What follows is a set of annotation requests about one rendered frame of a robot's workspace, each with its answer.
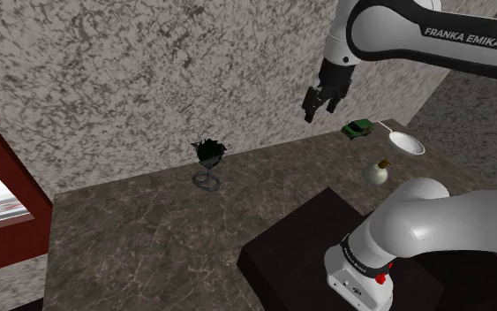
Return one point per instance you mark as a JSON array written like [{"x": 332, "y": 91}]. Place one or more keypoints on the black goblet with coiled foot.
[{"x": 209, "y": 156}]

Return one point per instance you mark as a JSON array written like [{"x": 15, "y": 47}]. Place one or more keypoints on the red framed window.
[{"x": 3, "y": 215}]

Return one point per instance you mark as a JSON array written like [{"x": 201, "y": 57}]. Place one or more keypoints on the white round bottle with cork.
[{"x": 375, "y": 173}]

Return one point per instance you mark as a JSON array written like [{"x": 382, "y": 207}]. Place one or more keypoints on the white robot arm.
[{"x": 429, "y": 224}]

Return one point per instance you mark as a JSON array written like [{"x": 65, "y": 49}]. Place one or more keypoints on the dark robot stand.
[{"x": 299, "y": 254}]

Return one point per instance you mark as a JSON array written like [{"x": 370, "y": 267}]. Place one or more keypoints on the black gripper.
[{"x": 335, "y": 75}]

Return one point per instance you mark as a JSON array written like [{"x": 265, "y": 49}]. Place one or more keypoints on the green toy car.
[{"x": 357, "y": 128}]

